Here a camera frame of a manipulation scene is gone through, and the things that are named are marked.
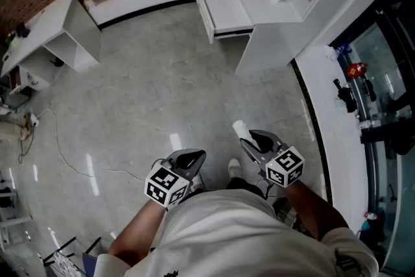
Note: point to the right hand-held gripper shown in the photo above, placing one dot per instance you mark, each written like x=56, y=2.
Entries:
x=285, y=167

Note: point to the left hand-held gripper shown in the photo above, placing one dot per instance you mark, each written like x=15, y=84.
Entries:
x=166, y=184

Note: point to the white drawer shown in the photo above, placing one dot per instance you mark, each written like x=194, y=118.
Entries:
x=227, y=6

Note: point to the person's right forearm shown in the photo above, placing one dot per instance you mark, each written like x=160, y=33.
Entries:
x=314, y=207

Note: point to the person's left forearm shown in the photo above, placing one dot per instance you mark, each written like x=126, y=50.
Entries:
x=139, y=230

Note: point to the person's left white shoe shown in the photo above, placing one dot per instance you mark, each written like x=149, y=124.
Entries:
x=197, y=181

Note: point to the person's white shoe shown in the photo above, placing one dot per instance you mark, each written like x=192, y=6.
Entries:
x=197, y=181
x=234, y=167

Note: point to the person's right white shoe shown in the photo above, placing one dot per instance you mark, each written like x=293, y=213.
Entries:
x=234, y=167

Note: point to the person's black trousers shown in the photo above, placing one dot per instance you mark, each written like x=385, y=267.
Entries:
x=244, y=186

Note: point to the person's white shirt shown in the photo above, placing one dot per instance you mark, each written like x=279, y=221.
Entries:
x=233, y=236

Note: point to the black tool on sill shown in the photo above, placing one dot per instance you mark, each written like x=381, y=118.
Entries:
x=346, y=97

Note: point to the clear plastic bottle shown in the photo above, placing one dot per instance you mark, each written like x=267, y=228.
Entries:
x=337, y=51

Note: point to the red object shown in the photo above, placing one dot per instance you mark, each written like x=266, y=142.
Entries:
x=356, y=70

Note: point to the black chair legs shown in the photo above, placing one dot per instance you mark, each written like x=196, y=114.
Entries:
x=65, y=246

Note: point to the white power strip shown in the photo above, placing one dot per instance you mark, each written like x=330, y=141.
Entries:
x=34, y=120

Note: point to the black item under side table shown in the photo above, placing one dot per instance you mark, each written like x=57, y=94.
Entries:
x=58, y=62

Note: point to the small green plant black pot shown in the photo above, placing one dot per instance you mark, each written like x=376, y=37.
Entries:
x=22, y=30

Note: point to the black window frame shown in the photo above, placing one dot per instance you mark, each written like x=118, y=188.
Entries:
x=369, y=126

